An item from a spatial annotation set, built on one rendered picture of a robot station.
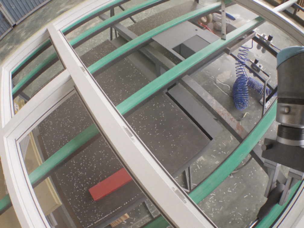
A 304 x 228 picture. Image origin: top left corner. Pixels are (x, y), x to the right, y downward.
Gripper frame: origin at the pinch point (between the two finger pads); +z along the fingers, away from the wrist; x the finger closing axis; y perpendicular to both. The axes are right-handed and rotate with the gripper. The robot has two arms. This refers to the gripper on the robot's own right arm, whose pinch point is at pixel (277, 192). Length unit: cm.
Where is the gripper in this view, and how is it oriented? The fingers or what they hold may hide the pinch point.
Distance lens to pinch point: 45.6
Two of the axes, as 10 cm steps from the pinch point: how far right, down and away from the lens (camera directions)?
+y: -9.5, 0.0, -3.0
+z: -0.3, 9.9, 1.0
